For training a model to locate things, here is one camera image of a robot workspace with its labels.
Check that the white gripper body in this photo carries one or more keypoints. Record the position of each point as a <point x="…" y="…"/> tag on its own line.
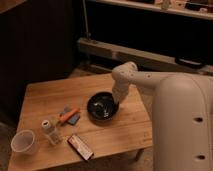
<point x="120" y="91"/>

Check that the black ceramic bowl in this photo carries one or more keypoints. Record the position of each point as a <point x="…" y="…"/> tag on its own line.
<point x="101" y="106"/>

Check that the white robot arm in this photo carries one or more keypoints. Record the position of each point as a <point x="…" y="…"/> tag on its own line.
<point x="182" y="108"/>

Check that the long grey case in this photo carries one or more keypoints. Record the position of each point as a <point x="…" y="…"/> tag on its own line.
<point x="146" y="59"/>

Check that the wooden folding table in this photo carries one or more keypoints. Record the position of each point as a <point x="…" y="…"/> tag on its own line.
<point x="129" y="130"/>

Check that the blue grey sponge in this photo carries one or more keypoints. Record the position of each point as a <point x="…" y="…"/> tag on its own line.
<point x="72" y="120"/>

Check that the orange carrot toy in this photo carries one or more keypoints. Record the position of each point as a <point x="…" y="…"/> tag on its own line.
<point x="67" y="115"/>

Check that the clear spice bottle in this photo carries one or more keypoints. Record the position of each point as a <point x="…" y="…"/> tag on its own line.
<point x="51" y="132"/>

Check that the metal pole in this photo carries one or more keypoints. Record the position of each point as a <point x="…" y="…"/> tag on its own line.
<point x="87" y="32"/>

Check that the white plastic cup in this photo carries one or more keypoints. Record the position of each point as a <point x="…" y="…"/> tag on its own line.
<point x="24" y="142"/>

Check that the wooden shelf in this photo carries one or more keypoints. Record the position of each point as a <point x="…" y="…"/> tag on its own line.
<point x="176" y="7"/>

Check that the black handle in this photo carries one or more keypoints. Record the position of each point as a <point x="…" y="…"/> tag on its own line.
<point x="189" y="64"/>

